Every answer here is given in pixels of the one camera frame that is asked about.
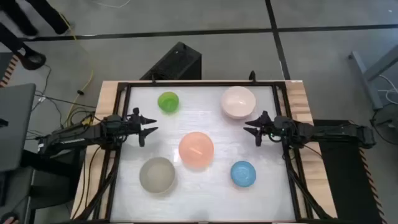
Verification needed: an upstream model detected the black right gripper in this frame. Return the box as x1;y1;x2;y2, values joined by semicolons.
243;110;283;147

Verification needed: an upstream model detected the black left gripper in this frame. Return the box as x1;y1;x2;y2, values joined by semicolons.
124;107;159;147

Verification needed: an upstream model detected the grey bowl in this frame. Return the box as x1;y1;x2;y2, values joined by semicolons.
139;156;177;195

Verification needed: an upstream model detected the orange patterned bowl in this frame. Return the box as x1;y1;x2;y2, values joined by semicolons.
178;131;215;169

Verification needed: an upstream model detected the large pink bowl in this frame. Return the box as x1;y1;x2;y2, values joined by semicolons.
220;85;257;119

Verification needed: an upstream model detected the small green bowl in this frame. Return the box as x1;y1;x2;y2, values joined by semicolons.
157;91;180;114

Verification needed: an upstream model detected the small blue bowl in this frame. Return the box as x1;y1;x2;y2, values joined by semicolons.
230;160;257;188

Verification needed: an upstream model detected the black computer tower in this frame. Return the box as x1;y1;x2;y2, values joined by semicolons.
139;41;203;82

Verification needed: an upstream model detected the black mat with striped edge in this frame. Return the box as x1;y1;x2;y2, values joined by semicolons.
312;119;387;224
0;52;20;88

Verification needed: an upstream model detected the grey flat panel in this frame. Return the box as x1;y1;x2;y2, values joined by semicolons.
0;83;37;172

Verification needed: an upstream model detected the black round chair base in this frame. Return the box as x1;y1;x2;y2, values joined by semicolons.
369;103;398;147

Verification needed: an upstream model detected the yellow cable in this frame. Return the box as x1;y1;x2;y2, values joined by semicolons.
58;12;95;126

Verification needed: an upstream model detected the black cable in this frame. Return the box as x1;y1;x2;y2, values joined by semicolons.
30;63;98;133

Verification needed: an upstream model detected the grey desk frame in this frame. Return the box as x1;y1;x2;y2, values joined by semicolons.
348;43;398;111

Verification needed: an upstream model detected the white cable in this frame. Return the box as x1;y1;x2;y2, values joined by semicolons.
376;73;398;106

